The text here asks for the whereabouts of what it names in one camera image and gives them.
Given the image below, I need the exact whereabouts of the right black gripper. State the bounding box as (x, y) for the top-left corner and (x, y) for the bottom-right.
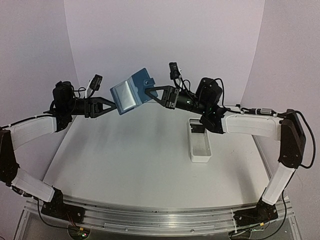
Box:
(145, 85), (210, 115)

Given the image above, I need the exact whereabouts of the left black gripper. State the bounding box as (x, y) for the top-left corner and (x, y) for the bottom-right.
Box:
(64, 96), (118, 118)

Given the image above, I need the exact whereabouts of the blue card holder wallet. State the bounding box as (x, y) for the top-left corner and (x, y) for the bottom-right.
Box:
(110, 68), (155, 115)

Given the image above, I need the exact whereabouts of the black VIP card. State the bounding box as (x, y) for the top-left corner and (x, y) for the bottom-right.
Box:
(190, 122), (206, 134)

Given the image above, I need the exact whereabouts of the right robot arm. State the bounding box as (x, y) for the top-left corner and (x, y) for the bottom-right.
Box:
(144, 77), (306, 206)

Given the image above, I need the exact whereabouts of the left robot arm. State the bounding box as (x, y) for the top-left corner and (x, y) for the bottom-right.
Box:
(0, 75), (116, 218)

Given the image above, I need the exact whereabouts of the white plastic tray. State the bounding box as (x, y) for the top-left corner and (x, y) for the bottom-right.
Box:
(187, 118), (212, 164)

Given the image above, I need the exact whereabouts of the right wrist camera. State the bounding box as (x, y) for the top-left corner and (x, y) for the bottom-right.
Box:
(169, 62), (182, 86)

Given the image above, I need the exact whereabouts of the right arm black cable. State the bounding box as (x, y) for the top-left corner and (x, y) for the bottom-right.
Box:
(219, 104), (316, 169)

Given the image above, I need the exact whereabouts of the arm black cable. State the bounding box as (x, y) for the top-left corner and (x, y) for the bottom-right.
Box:
(36, 197), (73, 227)
(219, 104), (316, 169)

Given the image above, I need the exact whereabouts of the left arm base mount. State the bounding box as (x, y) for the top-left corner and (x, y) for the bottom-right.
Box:
(40, 188), (85, 224)

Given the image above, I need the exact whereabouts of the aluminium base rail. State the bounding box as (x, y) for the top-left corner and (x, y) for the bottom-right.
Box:
(14, 196), (302, 240)

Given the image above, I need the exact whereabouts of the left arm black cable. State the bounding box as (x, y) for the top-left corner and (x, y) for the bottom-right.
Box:
(36, 197), (73, 227)

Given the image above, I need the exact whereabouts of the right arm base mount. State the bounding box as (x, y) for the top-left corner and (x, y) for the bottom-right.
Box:
(233, 198), (278, 227)

